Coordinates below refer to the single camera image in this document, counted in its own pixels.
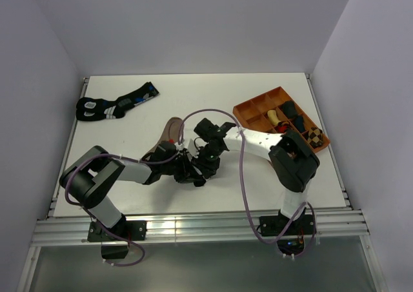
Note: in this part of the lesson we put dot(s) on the dark green rolled sock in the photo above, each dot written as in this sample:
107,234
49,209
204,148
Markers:
289,109

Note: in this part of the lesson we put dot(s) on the brown sock red stripes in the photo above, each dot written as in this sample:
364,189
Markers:
169,133

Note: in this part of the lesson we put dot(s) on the dark teal rolled sock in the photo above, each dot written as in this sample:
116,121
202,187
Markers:
298,122

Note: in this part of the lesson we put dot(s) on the orange compartment tray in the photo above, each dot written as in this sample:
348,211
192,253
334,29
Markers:
252,114

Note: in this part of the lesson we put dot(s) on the red black rolled sock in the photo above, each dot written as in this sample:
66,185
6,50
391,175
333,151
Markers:
283,126

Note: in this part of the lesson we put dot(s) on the brown checkered rolled sock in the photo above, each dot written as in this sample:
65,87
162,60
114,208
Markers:
315,137

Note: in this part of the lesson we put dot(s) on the aluminium table rail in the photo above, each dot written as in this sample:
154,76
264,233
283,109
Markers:
232,226

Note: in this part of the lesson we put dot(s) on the yellow rolled sock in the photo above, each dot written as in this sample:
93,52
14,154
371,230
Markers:
273,118

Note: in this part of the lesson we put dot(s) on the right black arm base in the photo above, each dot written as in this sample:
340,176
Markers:
292,242

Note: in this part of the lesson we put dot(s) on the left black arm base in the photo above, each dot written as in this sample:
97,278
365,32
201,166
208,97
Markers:
117,242

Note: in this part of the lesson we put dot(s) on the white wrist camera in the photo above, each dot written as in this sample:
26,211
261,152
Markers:
178,146
191,146

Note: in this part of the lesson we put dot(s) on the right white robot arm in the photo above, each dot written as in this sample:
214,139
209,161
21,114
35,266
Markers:
294,163

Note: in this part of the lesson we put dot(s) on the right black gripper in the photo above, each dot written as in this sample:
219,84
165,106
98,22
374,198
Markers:
208,169

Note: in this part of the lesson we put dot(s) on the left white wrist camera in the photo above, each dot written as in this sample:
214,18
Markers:
178,146

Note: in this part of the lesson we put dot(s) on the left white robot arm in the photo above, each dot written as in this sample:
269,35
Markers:
88,181

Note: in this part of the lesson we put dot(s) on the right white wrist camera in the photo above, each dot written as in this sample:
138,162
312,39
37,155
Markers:
191,146

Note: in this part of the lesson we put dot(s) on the black blue patterned sock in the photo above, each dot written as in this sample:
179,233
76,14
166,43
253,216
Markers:
89,109

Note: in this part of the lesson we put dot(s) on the white black striped sock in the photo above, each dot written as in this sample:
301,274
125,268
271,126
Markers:
190,169

